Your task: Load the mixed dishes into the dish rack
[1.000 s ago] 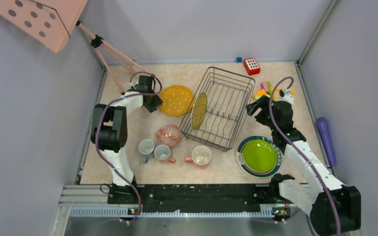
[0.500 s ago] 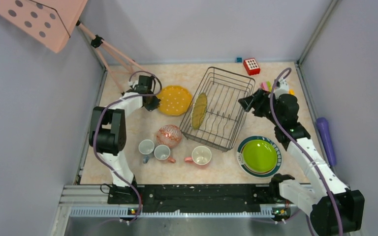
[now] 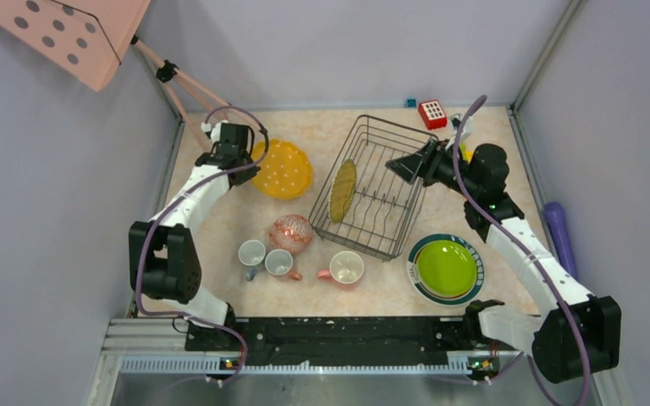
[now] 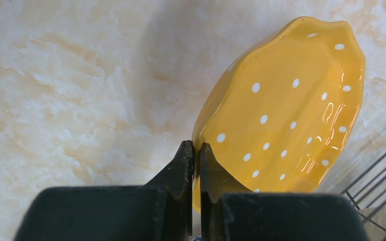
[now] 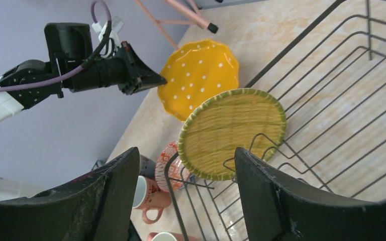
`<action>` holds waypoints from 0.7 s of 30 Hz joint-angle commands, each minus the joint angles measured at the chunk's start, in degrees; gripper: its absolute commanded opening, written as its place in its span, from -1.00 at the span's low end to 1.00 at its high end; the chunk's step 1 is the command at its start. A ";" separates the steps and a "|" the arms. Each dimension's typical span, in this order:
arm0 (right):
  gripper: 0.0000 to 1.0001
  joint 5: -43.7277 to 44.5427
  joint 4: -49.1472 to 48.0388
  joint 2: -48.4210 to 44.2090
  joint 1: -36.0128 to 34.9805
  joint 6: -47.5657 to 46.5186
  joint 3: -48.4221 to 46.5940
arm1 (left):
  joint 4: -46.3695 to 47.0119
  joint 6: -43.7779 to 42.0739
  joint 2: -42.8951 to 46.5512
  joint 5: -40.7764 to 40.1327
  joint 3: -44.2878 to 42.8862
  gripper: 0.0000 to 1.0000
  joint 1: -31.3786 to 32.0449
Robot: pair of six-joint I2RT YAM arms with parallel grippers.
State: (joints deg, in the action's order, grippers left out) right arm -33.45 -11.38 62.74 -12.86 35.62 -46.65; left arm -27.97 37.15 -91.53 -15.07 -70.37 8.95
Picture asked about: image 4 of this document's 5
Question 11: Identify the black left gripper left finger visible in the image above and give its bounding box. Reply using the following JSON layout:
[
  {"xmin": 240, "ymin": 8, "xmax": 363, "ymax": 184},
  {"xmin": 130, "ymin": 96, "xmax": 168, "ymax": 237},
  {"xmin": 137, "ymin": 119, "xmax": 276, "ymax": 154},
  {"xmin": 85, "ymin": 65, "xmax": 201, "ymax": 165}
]
[{"xmin": 15, "ymin": 141, "xmax": 194, "ymax": 240}]

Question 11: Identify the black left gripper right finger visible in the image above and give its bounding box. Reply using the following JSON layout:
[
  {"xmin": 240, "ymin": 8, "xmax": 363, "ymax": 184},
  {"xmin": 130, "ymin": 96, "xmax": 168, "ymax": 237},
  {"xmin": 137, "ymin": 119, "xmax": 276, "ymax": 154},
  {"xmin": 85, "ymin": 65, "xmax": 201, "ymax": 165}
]
[{"xmin": 199, "ymin": 143, "xmax": 368, "ymax": 240}]

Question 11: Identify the yellow polka dot plate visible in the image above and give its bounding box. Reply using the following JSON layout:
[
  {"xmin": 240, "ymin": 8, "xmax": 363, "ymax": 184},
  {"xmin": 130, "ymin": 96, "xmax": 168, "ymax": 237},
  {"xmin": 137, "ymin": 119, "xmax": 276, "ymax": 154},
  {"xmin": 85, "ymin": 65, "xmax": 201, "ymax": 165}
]
[{"xmin": 192, "ymin": 17, "xmax": 365, "ymax": 193}]

